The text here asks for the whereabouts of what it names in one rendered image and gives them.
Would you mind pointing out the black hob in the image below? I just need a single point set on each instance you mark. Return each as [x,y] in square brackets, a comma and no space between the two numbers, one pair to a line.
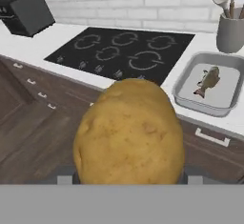
[120,54]

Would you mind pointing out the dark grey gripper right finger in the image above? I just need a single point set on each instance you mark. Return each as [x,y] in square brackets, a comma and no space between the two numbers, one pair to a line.
[197,174]

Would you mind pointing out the brown-grey fish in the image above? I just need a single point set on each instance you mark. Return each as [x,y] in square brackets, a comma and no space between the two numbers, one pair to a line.
[209,80]

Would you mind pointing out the black toaster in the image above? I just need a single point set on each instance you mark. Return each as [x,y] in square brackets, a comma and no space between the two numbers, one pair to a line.
[27,11]

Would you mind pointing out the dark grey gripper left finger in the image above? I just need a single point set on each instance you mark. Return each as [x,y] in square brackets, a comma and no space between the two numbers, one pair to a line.
[63,174]

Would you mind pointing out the grey tupperware tray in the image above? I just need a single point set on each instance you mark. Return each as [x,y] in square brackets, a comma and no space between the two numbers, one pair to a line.
[190,97]

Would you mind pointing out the grey utensil pot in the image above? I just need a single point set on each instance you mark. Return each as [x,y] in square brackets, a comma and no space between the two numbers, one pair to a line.
[230,34]

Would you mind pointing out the brown wooden drawer front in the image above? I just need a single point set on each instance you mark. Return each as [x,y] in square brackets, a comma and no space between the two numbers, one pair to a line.
[216,161]

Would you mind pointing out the yellow-brown potato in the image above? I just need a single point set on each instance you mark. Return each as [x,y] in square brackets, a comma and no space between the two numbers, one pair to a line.
[130,132]

